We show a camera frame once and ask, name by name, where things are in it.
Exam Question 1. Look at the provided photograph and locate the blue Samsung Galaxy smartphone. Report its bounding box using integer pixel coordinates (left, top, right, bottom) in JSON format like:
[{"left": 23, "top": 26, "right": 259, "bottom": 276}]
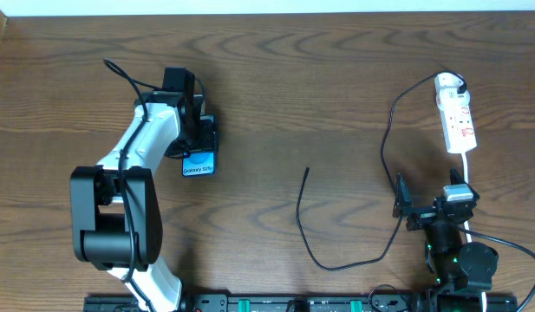
[{"left": 182, "top": 115, "right": 219, "bottom": 178}]

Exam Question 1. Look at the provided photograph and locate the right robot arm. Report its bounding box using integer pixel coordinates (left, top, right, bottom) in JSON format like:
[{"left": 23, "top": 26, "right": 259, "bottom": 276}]
[{"left": 393, "top": 168, "right": 499, "bottom": 311}]

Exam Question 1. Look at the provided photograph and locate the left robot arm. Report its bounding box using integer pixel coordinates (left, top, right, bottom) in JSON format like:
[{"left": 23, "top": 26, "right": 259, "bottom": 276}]
[{"left": 69, "top": 90, "right": 219, "bottom": 311}]

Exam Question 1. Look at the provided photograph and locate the white USB charger plug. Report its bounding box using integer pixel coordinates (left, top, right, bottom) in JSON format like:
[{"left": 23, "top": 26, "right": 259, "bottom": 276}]
[{"left": 436, "top": 88, "right": 470, "bottom": 111}]

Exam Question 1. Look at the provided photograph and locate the white power strip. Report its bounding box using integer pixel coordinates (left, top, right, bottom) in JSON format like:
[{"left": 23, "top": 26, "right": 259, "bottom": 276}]
[{"left": 434, "top": 72, "right": 477, "bottom": 154}]

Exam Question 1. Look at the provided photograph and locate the black right camera cable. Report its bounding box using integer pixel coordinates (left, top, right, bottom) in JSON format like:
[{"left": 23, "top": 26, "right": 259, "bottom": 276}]
[{"left": 455, "top": 224, "right": 535, "bottom": 312}]

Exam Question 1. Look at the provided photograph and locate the black camera cable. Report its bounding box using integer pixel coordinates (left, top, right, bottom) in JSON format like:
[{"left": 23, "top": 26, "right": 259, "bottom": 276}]
[
  {"left": 102, "top": 58, "right": 164, "bottom": 312},
  {"left": 455, "top": 224, "right": 535, "bottom": 312}
]

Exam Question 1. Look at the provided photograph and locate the black USB charging cable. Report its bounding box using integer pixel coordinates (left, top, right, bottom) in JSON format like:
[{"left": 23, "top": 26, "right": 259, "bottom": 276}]
[{"left": 295, "top": 70, "right": 468, "bottom": 272}]

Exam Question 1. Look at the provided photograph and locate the black left camera cable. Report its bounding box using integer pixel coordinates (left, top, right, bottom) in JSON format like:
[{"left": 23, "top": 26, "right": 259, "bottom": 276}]
[{"left": 102, "top": 58, "right": 164, "bottom": 312}]

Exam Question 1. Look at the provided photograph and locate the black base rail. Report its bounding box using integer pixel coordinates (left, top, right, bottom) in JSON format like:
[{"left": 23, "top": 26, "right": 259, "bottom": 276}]
[{"left": 82, "top": 293, "right": 518, "bottom": 312}]

